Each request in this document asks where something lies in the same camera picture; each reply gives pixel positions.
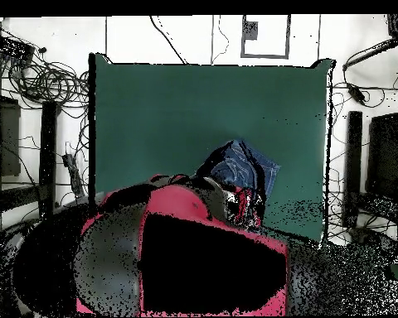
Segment blue denim jeans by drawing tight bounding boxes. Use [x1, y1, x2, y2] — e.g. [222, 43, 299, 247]
[195, 138, 282, 203]

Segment black power adapter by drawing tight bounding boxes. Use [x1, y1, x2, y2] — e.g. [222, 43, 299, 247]
[346, 82, 368, 104]

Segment dark green table cloth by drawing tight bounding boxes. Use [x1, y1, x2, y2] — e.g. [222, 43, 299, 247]
[87, 52, 334, 246]

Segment black rod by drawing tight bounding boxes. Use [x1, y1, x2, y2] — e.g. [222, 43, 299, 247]
[342, 36, 398, 72]

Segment black power strip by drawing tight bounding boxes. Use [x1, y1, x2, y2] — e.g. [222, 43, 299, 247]
[61, 152, 86, 200]

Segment black stand frame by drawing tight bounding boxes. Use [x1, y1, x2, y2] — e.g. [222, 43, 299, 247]
[342, 110, 398, 229]
[0, 99, 61, 219]

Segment tangled black cable bundle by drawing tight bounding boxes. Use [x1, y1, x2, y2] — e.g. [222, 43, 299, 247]
[6, 55, 90, 110]

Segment grey square frame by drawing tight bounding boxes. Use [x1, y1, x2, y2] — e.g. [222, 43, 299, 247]
[240, 13, 291, 60]

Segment black flat box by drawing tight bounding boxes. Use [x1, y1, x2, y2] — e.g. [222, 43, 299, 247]
[365, 111, 398, 201]

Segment black power box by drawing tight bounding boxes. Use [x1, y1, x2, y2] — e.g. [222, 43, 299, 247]
[0, 33, 36, 63]

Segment small grey square plate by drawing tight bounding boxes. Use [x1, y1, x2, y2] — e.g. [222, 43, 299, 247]
[241, 20, 260, 41]

